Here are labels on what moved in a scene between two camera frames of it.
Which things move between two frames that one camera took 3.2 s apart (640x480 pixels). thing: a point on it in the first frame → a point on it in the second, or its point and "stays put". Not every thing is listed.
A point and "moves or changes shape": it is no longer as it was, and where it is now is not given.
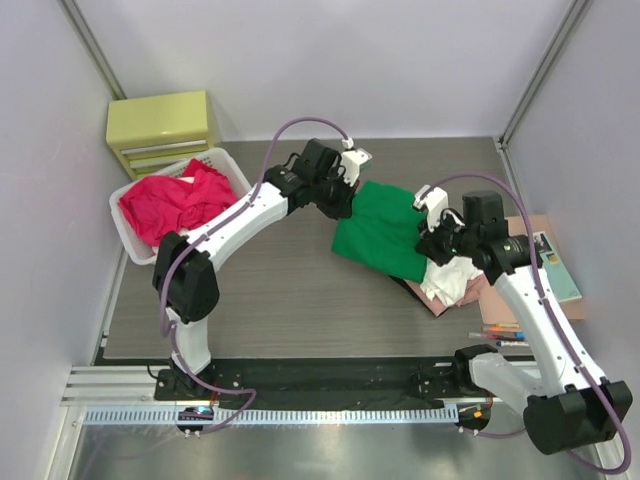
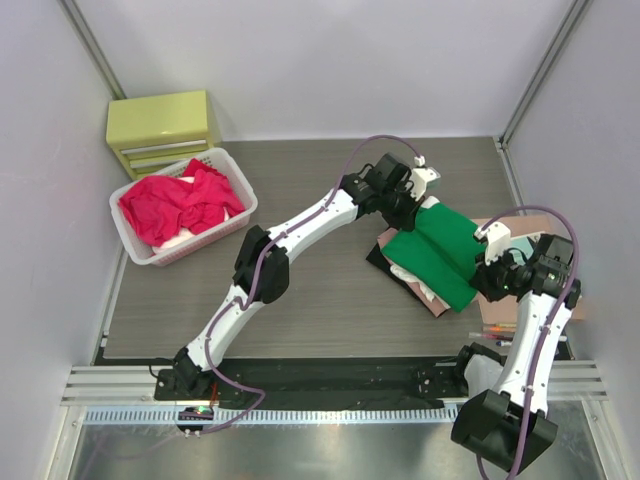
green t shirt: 382,231 moves or changes shape
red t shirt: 155,208 stays put
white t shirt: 449,281 → 405,273
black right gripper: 430,241 → 483,279
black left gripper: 342,208 → 405,220
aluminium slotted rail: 277,415 stays put
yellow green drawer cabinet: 153,131 stays put
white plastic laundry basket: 174,198 stays put
